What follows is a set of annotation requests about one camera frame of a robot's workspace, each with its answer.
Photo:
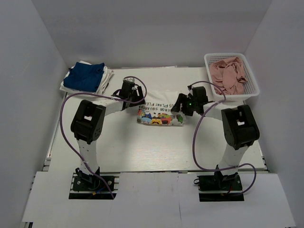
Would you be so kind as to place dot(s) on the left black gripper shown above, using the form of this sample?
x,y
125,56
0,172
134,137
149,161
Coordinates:
x,y
139,88

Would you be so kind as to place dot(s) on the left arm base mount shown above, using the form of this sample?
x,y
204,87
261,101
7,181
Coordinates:
x,y
88,187

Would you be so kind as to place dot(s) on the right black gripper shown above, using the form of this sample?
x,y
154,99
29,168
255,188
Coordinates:
x,y
183,98

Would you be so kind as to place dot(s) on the folded white t-shirt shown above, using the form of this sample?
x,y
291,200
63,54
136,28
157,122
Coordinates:
x,y
108,74

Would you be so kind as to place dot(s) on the white t-shirt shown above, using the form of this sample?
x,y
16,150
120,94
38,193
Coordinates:
x,y
157,109
108,74

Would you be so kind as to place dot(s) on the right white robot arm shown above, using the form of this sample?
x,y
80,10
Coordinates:
x,y
239,125

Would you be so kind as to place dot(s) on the blue t-shirt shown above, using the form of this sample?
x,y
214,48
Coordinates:
x,y
84,77

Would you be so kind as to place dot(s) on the white plastic basket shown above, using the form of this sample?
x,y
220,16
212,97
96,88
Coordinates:
x,y
250,87

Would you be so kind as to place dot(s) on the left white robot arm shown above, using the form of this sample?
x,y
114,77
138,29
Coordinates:
x,y
89,119

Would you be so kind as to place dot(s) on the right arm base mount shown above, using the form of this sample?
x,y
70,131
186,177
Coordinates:
x,y
219,187

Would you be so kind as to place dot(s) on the pink t-shirt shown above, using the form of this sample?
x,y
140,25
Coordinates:
x,y
229,75

